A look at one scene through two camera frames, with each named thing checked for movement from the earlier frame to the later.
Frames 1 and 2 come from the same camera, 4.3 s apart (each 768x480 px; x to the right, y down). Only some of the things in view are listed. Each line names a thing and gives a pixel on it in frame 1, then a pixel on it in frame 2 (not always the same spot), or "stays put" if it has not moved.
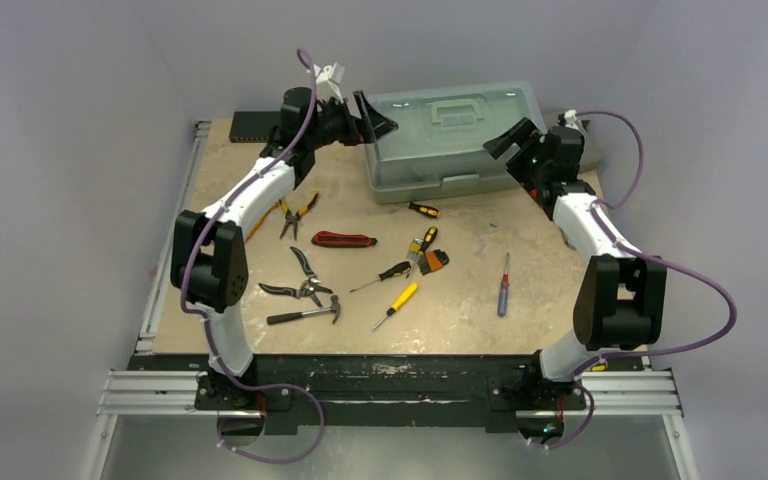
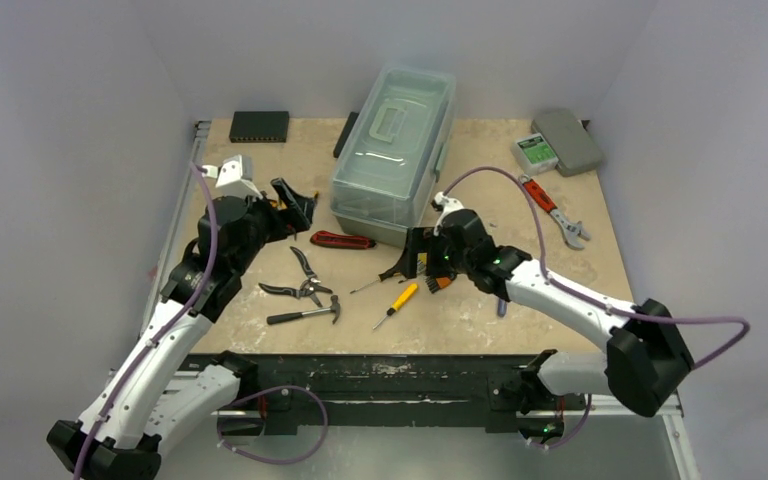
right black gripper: x=520 y=151 → x=420 y=250
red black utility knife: x=329 y=239 stays put
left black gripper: x=354 y=127 → x=283 y=221
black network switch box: x=253 y=126 stays put
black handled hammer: x=280 y=318 stays put
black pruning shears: x=306 y=288 stays put
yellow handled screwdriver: x=403 y=299 stays put
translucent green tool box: x=438 y=149 → x=394 y=160
